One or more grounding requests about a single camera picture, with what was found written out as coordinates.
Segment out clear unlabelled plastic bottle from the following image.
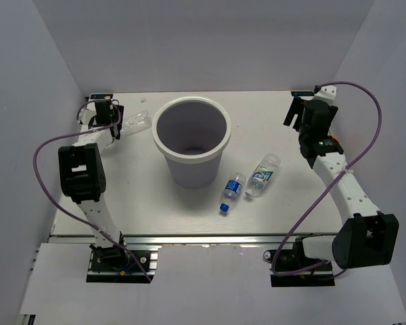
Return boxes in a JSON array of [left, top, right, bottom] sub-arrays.
[[122, 110, 152, 135]]

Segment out green label water bottle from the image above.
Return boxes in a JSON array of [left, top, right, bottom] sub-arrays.
[[245, 154, 281, 199]]

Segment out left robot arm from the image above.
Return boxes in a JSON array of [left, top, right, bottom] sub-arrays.
[[58, 99, 124, 249]]

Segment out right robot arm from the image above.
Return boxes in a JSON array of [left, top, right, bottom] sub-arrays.
[[284, 97, 399, 270]]

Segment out white plastic bin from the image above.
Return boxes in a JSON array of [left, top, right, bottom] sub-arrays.
[[152, 96, 231, 188]]

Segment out black XDOF sticker right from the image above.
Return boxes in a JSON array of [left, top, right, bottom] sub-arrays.
[[290, 91, 314, 97]]

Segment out black xdof sticker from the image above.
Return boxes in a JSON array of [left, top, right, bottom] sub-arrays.
[[89, 93, 114, 100], [290, 91, 314, 97]]

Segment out black XDOF sticker left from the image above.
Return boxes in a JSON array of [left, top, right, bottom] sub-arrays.
[[89, 93, 114, 100]]

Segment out orange juice bottle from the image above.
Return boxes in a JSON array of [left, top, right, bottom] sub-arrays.
[[329, 134, 340, 143]]

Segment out blue label water bottle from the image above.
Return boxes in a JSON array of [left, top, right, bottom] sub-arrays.
[[219, 173, 246, 214]]

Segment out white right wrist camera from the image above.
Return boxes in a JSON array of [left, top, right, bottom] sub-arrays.
[[313, 85, 337, 105]]

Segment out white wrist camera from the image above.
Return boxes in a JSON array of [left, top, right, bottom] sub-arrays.
[[77, 108, 96, 129], [313, 85, 337, 105]]

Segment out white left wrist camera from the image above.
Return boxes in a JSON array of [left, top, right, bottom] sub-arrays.
[[77, 108, 96, 129]]

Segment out front aluminium rail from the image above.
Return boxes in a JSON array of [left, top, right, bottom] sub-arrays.
[[47, 232, 346, 246]]

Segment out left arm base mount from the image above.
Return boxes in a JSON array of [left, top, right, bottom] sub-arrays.
[[86, 244, 150, 284]]

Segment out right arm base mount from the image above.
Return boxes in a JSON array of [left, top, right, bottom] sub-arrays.
[[271, 236, 335, 288]]

